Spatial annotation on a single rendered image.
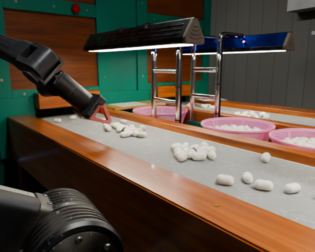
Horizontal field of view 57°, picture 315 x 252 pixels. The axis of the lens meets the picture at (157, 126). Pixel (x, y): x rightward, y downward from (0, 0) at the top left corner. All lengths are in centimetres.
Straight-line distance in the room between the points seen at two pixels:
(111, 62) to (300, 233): 133
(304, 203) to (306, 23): 303
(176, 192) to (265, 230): 16
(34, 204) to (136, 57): 135
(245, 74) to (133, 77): 247
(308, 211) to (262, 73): 329
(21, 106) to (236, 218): 114
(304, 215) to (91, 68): 124
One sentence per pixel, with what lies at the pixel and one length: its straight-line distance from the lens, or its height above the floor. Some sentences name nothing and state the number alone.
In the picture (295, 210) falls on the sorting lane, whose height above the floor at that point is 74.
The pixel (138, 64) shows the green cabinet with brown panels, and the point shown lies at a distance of 169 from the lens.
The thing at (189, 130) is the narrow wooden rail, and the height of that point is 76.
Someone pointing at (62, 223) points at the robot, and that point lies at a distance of 39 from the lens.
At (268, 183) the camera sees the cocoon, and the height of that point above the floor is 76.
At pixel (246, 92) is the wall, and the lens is 396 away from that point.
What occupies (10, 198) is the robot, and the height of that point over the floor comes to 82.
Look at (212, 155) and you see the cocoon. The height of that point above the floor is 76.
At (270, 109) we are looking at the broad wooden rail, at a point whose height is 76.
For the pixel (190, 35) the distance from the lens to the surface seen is 84.
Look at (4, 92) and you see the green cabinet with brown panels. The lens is 140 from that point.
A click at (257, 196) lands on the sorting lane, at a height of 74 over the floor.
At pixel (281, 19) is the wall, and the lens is 370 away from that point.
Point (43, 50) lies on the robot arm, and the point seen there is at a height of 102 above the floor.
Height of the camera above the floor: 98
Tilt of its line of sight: 12 degrees down
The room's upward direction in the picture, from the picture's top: straight up
